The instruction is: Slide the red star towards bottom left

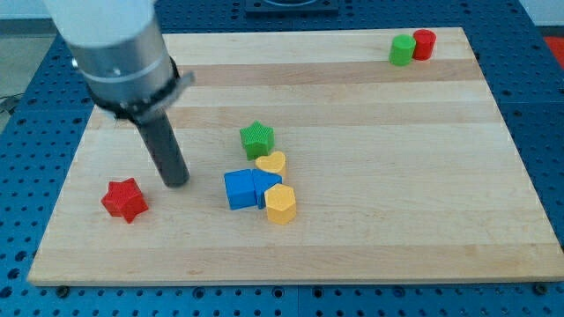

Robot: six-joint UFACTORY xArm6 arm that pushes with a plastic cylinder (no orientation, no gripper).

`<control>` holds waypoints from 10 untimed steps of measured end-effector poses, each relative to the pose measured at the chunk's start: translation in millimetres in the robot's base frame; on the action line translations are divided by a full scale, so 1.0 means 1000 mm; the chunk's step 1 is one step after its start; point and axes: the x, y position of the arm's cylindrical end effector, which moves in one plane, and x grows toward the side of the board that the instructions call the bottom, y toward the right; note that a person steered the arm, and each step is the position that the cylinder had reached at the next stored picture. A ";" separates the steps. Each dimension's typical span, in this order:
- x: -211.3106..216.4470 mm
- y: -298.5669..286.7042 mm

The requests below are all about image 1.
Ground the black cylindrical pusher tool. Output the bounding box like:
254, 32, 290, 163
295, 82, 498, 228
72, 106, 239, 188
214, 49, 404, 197
134, 111, 189, 188

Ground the red star block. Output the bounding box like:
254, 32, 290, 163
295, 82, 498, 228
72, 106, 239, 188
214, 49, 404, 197
101, 178, 149, 224

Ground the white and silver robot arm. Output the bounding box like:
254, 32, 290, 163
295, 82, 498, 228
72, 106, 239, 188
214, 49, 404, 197
44, 0, 195, 188

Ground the green star block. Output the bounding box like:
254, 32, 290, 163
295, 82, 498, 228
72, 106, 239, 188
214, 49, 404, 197
240, 121, 275, 160

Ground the blue cube block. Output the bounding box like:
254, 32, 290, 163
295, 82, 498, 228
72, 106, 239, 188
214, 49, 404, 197
224, 169, 257, 210

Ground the blue triangular block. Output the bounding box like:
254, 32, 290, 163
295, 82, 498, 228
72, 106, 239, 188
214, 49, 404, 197
251, 169, 283, 210

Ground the yellow heart block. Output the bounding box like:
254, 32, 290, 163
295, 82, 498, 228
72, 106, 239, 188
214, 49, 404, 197
255, 151, 287, 178

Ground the yellow hexagon block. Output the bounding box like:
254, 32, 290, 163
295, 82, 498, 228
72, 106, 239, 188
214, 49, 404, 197
264, 184, 297, 225

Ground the wooden board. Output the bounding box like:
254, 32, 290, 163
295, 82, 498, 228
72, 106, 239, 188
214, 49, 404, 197
28, 27, 563, 286

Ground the green cylinder block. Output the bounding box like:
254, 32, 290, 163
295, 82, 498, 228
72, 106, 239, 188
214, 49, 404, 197
389, 34, 416, 66

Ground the red cylinder block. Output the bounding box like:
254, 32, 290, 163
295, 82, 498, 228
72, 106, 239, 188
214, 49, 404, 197
412, 29, 436, 61

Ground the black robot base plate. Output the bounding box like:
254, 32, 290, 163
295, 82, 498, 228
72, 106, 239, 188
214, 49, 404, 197
243, 0, 339, 14

